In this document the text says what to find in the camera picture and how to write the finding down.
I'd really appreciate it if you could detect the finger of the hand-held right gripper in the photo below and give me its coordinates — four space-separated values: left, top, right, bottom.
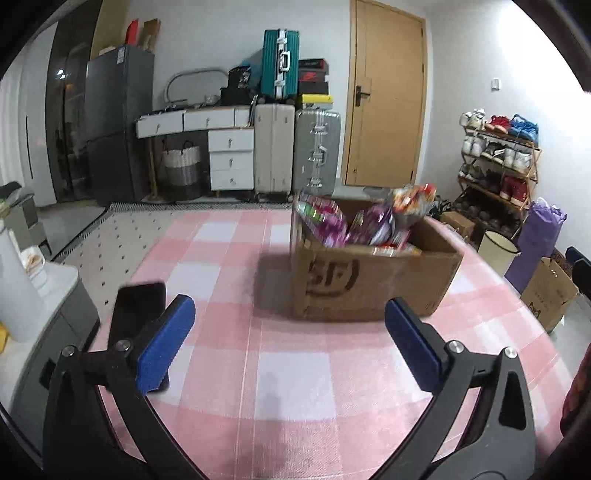
566 247 591 289

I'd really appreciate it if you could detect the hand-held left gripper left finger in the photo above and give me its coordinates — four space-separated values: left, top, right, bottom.
42 295 195 480

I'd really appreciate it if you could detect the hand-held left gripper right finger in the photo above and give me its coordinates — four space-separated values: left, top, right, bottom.
376 298 536 480

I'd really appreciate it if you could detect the orange noodle snack packet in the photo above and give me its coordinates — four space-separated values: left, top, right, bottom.
374 244 423 257
392 182 438 232

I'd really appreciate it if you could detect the purple gummy packet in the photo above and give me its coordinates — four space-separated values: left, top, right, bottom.
295 190 348 249
348 205 397 246

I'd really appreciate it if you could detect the cat print cardboard box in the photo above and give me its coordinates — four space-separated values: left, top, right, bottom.
521 257 579 333

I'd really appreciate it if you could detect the black smartphone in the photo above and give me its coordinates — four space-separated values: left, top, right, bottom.
109 282 166 352

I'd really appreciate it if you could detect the purple bag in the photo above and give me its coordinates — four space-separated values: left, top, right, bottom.
504 198 568 294

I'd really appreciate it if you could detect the cream waste bin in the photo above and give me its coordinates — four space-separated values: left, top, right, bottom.
478 231 520 278

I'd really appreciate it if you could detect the pink checked tablecloth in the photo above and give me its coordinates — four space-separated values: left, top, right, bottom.
90 208 587 480

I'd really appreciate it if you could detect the wooden shoe rack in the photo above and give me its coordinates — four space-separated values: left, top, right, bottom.
455 127 542 241

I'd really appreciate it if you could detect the white side cabinet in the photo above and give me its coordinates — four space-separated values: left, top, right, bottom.
0 263 100 453

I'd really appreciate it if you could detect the small brown cardboard box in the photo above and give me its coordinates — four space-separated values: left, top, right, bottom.
441 211 476 241

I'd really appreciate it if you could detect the dark red cloth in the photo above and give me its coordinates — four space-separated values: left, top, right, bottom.
560 355 591 437

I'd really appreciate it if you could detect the shoe rack with shoes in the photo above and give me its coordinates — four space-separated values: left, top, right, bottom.
459 108 541 208

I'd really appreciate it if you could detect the woven laundry basket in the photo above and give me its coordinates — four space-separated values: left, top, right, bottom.
161 143 201 199

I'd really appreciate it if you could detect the grey lidded bin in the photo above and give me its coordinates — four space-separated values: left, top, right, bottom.
0 182 49 259

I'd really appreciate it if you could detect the white drawer cabinet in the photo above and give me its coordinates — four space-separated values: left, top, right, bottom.
209 128 256 191

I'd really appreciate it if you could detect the silver suitcase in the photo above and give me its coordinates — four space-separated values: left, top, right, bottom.
294 110 341 197

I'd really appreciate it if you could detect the dark grey refrigerator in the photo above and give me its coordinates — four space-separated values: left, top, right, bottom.
87 46 155 206

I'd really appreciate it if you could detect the white desk with drawers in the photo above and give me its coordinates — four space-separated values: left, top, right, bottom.
135 105 254 139

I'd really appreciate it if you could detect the beige suitcase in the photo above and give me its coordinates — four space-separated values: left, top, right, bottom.
255 104 295 195

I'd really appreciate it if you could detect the wooden door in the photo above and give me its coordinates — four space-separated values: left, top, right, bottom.
342 0 428 188

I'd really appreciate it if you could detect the dark glass cabinet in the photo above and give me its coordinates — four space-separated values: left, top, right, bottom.
48 23 107 204

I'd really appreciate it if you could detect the white wardrobe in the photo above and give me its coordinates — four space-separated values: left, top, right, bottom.
0 28 58 208

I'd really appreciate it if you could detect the oval mirror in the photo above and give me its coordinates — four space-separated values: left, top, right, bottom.
165 68 229 106

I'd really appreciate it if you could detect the black printed bag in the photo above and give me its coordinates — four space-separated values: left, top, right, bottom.
221 66 254 106

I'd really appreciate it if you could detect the teal suitcase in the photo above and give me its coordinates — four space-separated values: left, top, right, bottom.
262 30 300 103

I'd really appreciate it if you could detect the brown paper bag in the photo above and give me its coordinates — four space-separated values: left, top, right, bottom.
141 18 161 52

